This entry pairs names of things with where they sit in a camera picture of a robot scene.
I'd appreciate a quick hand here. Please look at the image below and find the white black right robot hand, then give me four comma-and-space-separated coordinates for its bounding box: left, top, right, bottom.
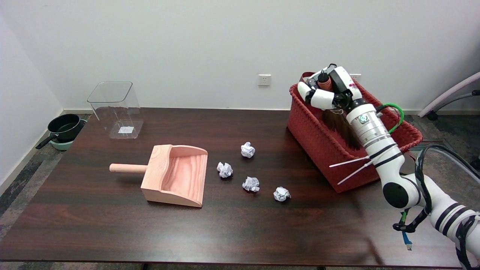
297, 64, 366, 113

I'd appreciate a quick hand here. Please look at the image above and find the small broom with wooden handle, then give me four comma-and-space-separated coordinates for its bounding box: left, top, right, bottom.
318, 70, 362, 151

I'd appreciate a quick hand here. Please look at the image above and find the red-brown woven basket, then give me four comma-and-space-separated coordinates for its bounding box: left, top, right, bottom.
287, 71, 423, 194

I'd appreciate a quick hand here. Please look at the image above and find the white office chair base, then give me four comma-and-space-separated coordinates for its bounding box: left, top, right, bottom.
417, 71, 480, 121

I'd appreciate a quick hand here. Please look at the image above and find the metal floor vent grille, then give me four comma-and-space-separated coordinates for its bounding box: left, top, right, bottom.
414, 140, 450, 152

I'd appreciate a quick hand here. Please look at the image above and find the wooden dustpan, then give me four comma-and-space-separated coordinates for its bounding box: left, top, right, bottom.
109, 144, 208, 208

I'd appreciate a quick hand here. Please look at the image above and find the clear plastic bin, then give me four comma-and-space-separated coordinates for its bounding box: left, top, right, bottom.
87, 81, 144, 140

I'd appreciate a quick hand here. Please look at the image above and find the black saucepan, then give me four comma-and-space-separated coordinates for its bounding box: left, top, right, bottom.
36, 114, 84, 150

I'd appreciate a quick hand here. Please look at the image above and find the pale green pot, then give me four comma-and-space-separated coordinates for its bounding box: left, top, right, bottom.
49, 119, 87, 151

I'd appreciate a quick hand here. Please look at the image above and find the green robot cable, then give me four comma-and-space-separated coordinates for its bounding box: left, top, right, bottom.
376, 103, 405, 135

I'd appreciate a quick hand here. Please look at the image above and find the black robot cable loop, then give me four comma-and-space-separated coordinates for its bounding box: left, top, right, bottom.
393, 144, 480, 270

